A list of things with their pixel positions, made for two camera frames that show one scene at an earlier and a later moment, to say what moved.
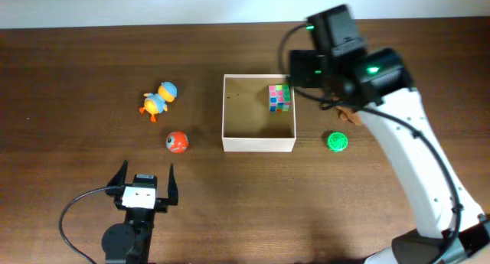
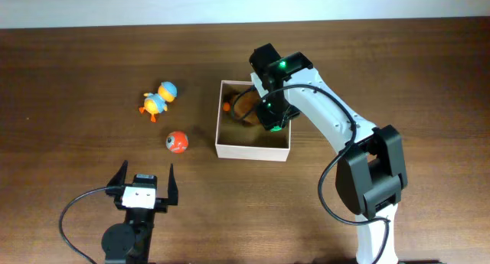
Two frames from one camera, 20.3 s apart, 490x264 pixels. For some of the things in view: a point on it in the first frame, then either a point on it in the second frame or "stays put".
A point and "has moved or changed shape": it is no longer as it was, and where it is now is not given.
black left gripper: x=161 y=205 stays put
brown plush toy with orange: x=348 y=114 has moved or changed shape
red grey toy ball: x=177 y=141 stays put
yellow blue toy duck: x=156 y=103 stays put
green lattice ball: x=337 y=141 has moved or changed shape
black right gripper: x=308 y=58 to x=269 y=119
